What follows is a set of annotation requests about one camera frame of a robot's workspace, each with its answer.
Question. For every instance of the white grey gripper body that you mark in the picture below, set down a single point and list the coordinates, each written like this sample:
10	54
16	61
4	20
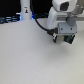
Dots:
65	28

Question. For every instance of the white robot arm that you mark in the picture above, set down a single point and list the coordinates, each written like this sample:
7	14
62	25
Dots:
63	17

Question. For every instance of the black kcup holder drawer box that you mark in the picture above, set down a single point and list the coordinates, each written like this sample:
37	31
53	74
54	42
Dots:
63	37

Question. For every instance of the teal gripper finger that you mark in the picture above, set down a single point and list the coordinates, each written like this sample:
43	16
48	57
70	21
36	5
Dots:
68	39
55	37

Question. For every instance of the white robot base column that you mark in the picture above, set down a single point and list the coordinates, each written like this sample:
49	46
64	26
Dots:
25	10

